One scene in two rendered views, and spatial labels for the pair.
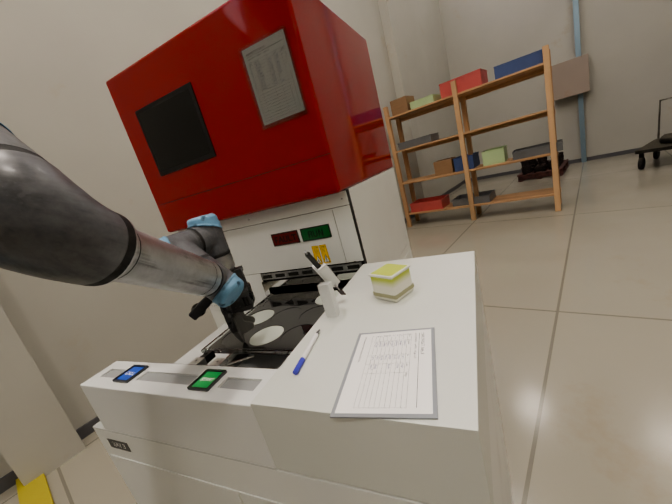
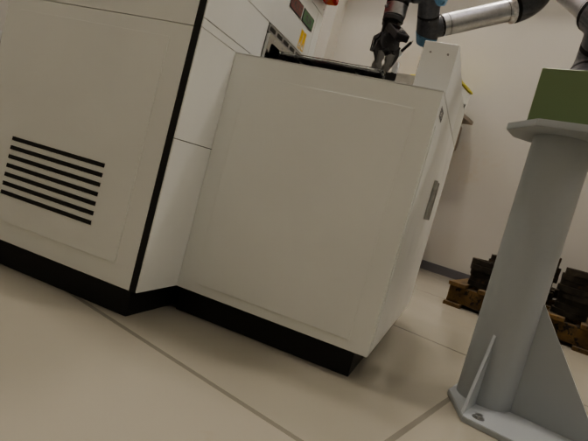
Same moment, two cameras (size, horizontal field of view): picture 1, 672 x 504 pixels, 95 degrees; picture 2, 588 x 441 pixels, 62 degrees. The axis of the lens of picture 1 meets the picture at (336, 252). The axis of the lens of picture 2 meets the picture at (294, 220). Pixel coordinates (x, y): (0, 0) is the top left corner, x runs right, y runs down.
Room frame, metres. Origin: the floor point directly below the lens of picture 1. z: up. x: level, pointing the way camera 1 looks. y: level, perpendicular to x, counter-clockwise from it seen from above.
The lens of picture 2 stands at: (1.19, 2.01, 0.50)
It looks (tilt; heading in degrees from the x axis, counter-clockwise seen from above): 5 degrees down; 262
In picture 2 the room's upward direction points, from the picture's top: 15 degrees clockwise
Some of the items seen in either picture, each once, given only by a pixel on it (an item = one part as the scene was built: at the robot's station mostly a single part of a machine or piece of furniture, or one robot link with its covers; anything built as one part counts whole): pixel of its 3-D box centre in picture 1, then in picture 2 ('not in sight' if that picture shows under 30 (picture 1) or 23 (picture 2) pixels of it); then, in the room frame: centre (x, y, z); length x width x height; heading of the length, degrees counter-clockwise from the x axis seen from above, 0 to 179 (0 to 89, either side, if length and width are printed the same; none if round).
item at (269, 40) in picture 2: (311, 288); (288, 66); (1.10, 0.12, 0.89); 0.44 x 0.02 x 0.10; 63
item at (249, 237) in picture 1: (266, 261); (275, 13); (1.19, 0.28, 1.02); 0.81 x 0.03 x 0.40; 63
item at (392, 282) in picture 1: (391, 281); not in sight; (0.70, -0.11, 1.00); 0.07 x 0.07 x 0.07; 37
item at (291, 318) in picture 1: (286, 316); (341, 77); (0.90, 0.21, 0.90); 0.34 x 0.34 x 0.01; 63
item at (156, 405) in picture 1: (179, 403); (440, 93); (0.61, 0.43, 0.89); 0.55 x 0.09 x 0.14; 63
